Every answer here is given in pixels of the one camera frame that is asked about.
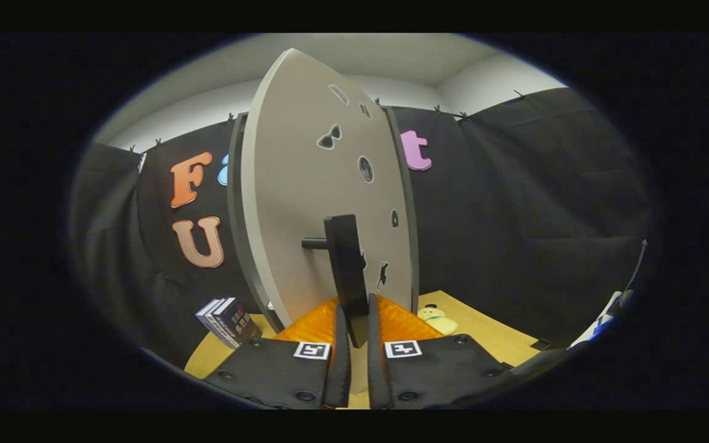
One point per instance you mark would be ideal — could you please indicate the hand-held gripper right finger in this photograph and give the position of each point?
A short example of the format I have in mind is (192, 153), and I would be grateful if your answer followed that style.
(447, 375)

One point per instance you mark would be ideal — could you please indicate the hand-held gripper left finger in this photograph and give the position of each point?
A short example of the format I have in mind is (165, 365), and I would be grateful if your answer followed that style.
(268, 375)

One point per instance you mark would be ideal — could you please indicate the yellow plush toy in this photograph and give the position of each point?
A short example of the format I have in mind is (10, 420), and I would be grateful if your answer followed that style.
(437, 321)

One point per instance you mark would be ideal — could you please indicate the dark navy book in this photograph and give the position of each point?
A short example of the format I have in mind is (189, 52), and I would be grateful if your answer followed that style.
(244, 323)

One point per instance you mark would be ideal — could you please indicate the white side table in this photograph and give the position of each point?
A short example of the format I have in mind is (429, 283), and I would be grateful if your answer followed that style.
(594, 329)

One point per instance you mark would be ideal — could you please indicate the black backdrop cloth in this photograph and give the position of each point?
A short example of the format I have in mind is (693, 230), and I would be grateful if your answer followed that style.
(514, 215)

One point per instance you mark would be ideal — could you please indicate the grey cabinet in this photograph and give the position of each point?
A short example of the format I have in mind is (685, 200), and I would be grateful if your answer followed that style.
(233, 197)

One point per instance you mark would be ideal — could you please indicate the black stand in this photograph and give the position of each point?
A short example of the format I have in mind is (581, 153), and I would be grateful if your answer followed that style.
(634, 277)

